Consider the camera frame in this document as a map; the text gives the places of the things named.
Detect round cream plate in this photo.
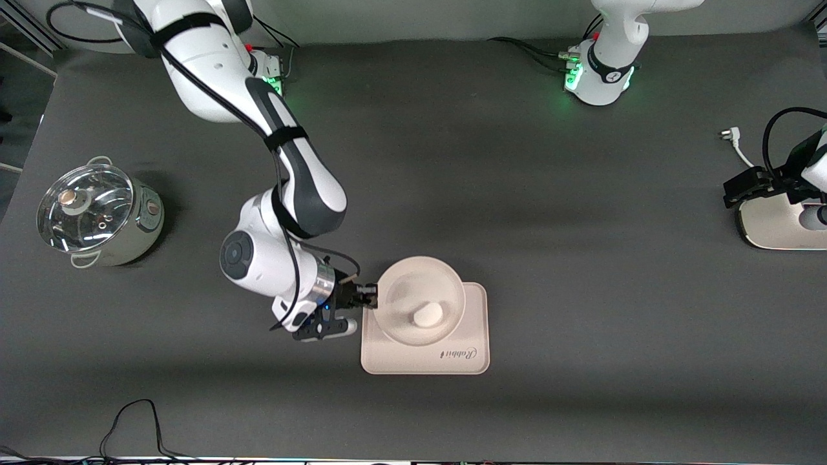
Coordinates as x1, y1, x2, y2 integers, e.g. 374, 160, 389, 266
375, 256, 466, 347

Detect cream rabbit print tray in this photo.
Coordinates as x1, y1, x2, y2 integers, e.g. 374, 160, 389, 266
361, 282, 490, 376

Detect steel pot with glass lid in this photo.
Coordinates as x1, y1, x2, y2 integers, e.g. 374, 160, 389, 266
68, 155, 165, 269

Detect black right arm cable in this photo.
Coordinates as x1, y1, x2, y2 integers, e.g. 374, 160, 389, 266
45, 0, 362, 331

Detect white power cord with plug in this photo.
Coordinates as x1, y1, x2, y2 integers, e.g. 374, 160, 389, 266
719, 127, 757, 170

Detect glass pot lid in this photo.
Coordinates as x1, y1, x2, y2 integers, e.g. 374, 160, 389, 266
36, 163, 134, 254

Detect thin black table cable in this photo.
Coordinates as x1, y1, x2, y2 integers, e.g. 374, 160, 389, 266
97, 398, 194, 462

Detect black base cables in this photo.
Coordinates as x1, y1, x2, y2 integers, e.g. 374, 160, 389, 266
488, 36, 582, 73

